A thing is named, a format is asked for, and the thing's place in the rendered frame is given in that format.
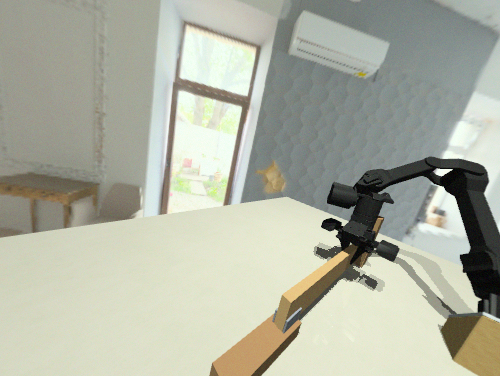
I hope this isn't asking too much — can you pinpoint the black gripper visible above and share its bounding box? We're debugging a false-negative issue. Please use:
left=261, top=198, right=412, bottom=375
left=321, top=211, right=400, bottom=265

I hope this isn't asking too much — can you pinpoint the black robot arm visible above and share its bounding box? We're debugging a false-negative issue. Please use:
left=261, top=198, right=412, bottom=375
left=327, top=157, right=500, bottom=319

